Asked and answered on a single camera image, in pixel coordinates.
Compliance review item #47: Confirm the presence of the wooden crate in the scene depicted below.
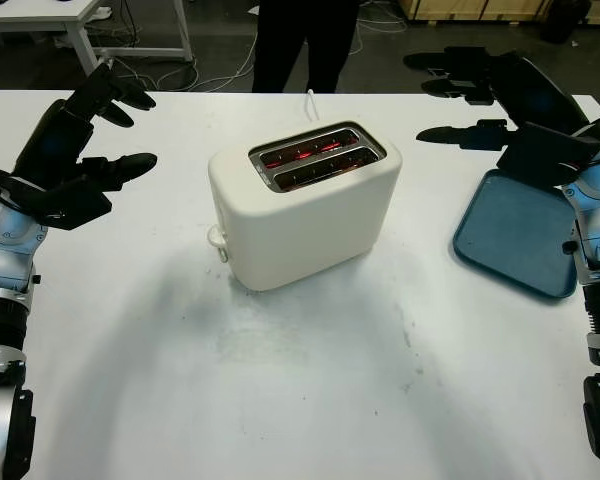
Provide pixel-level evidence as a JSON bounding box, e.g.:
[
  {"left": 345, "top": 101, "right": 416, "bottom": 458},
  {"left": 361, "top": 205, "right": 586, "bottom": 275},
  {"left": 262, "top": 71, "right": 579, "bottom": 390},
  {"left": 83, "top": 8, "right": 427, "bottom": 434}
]
[{"left": 398, "top": 0, "right": 600, "bottom": 24}]

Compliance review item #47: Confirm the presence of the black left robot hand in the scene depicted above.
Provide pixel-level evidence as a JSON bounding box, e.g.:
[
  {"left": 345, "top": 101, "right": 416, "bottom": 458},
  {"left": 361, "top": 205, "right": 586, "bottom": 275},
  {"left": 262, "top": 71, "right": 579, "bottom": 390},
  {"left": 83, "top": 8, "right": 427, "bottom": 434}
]
[{"left": 13, "top": 62, "right": 159, "bottom": 194}]

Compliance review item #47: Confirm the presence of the white desk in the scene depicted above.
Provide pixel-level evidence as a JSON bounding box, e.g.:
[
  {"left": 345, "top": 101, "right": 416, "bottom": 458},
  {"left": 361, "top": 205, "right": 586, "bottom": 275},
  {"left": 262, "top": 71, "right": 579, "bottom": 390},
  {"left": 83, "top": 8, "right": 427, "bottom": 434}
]
[{"left": 0, "top": 0, "right": 194, "bottom": 89}]

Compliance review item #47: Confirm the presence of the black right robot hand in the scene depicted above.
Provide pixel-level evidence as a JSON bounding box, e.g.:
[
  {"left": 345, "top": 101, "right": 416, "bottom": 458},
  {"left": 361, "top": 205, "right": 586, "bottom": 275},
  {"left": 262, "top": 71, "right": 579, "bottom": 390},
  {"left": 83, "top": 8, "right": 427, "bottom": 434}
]
[{"left": 402, "top": 46, "right": 592, "bottom": 152}]

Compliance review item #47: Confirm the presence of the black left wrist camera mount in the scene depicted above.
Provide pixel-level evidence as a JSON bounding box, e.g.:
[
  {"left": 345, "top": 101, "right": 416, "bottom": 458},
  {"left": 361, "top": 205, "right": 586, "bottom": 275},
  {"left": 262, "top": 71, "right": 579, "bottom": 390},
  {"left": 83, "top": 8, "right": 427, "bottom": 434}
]
[{"left": 2, "top": 172, "right": 112, "bottom": 231}]

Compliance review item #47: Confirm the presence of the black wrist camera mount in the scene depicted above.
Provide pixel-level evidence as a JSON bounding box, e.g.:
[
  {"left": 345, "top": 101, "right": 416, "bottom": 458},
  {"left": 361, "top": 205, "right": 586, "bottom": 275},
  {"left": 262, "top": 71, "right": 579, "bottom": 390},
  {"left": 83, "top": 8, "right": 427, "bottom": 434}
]
[
  {"left": 494, "top": 121, "right": 600, "bottom": 189},
  {"left": 2, "top": 172, "right": 112, "bottom": 231}
]

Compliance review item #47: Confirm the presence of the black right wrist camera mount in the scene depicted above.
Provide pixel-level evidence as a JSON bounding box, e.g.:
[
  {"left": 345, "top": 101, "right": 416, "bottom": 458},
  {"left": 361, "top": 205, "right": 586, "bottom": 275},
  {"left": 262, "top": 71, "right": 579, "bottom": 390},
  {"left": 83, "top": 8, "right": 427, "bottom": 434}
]
[{"left": 494, "top": 121, "right": 600, "bottom": 189}]

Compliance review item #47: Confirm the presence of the person in black trousers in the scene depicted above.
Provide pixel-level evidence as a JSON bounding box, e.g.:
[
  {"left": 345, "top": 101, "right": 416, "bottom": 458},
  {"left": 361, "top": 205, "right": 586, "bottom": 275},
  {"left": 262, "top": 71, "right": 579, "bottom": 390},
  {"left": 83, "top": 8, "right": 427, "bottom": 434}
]
[{"left": 251, "top": 0, "right": 359, "bottom": 94}]

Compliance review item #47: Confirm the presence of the white toaster power cable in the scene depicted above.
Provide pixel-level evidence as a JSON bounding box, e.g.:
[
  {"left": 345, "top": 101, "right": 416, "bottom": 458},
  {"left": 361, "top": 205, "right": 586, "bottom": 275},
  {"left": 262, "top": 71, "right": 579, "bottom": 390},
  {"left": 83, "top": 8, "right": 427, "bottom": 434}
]
[{"left": 303, "top": 88, "right": 321, "bottom": 123}]

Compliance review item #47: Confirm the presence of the white floor cable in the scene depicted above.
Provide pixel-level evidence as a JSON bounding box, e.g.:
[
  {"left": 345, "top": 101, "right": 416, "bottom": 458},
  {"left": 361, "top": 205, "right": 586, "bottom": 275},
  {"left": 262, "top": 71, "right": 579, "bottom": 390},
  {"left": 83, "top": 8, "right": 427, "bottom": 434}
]
[{"left": 114, "top": 9, "right": 261, "bottom": 92}]

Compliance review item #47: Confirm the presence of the black bin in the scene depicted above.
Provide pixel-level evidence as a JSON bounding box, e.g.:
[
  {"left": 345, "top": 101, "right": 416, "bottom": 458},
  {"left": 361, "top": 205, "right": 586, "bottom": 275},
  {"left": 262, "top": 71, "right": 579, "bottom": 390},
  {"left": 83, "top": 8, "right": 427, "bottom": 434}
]
[{"left": 537, "top": 0, "right": 591, "bottom": 44}]

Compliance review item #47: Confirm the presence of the blue plastic tray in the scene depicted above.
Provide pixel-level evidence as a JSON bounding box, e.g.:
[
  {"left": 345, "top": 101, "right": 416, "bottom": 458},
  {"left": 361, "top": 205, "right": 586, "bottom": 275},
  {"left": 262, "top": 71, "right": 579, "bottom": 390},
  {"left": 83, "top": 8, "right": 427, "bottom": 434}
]
[{"left": 452, "top": 168, "right": 579, "bottom": 305}]

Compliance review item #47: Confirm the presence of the white two-slot toaster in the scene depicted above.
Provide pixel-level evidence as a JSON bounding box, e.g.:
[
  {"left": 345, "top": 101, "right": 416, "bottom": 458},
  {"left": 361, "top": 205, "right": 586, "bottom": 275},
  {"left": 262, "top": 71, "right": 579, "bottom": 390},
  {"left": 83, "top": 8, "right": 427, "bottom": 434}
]
[{"left": 207, "top": 119, "right": 404, "bottom": 293}]

